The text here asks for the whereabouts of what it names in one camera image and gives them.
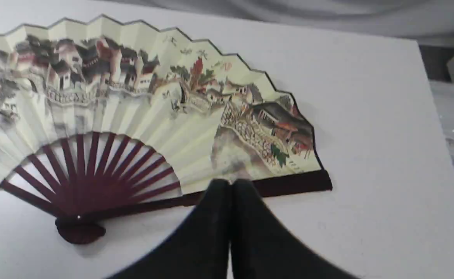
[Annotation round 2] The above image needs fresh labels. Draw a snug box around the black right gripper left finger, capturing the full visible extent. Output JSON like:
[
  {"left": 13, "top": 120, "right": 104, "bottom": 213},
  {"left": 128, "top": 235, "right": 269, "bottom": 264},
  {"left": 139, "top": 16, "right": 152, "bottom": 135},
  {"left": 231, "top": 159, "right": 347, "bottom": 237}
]
[{"left": 110, "top": 179, "right": 232, "bottom": 279}]

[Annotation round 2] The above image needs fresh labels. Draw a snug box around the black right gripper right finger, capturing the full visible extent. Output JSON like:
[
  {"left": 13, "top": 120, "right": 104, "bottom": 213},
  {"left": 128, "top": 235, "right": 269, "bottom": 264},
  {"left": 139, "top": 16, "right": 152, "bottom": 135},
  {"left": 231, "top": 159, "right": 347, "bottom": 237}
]
[{"left": 230, "top": 180, "right": 356, "bottom": 279}]

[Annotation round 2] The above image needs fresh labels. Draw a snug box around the painted paper folding fan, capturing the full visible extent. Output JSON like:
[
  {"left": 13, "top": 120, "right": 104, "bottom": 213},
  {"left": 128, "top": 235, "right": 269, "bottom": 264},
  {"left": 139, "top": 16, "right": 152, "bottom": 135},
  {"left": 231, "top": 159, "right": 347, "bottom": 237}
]
[{"left": 0, "top": 15, "right": 333, "bottom": 245}]

